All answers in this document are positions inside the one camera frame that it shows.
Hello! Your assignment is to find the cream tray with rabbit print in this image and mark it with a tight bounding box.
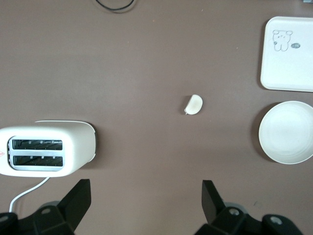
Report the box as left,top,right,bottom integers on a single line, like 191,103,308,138
260,16,313,93

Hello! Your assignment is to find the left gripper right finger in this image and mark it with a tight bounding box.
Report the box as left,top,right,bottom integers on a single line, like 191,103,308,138
195,180,303,235

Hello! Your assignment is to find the black looped cable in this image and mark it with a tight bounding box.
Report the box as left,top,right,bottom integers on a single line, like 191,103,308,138
94,0,135,12

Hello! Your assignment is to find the round cream plate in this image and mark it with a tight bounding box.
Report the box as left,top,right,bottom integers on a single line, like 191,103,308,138
258,100,313,165

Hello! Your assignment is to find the white toaster power cable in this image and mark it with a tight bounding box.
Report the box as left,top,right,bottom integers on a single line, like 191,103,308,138
9,176,51,213

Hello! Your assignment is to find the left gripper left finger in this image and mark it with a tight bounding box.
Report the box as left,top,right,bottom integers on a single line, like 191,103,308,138
18,179,91,235

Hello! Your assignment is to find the white two-slot toaster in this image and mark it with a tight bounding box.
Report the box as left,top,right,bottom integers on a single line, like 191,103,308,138
0,119,97,178

